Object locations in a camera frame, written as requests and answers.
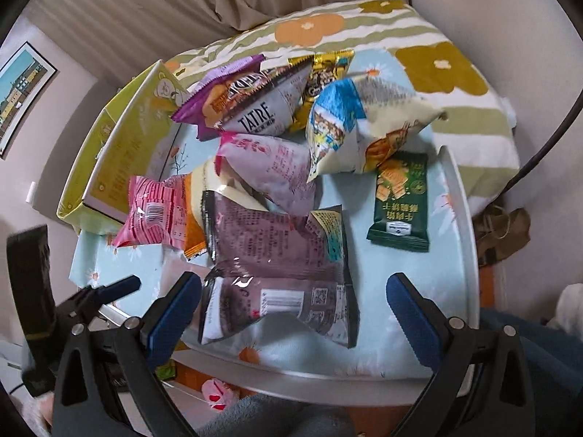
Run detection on dark mauve snack bag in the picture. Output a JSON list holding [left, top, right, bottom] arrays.
[[197, 190, 360, 348]]

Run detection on purple snack bag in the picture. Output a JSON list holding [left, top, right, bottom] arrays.
[[171, 53, 266, 141]]

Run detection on blue cream snack bag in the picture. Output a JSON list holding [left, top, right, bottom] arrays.
[[305, 74, 446, 182]]

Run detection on Tatre dark snack bag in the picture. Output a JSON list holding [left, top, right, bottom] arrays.
[[201, 56, 313, 136]]

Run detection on left hand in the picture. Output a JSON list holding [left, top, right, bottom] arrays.
[[22, 391, 54, 437]]

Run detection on blue daisy tablecloth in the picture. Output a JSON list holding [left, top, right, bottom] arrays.
[[70, 50, 477, 380]]

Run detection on pink striped snack bag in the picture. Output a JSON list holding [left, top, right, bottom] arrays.
[[113, 176, 187, 249]]

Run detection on green cracker packet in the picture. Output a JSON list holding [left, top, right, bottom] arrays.
[[367, 151, 430, 253]]

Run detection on brown paper bag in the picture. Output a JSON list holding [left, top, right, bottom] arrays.
[[472, 204, 531, 267]]

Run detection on orange cream snack bag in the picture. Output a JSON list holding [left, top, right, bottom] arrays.
[[183, 157, 267, 259]]

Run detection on green cardboard box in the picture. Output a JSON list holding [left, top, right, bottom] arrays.
[[56, 60, 190, 235]]

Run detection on pale pink snack bag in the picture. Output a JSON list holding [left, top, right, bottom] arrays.
[[214, 132, 316, 216]]

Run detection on black floor lamp stand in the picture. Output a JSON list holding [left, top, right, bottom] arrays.
[[501, 90, 583, 195]]

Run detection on floral striped duvet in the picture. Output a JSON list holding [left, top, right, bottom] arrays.
[[167, 0, 520, 215]]

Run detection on framed houses picture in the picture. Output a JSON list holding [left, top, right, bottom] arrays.
[[1, 42, 57, 158]]

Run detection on gold chocolate snack bag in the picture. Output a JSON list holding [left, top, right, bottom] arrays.
[[289, 50, 355, 133]]

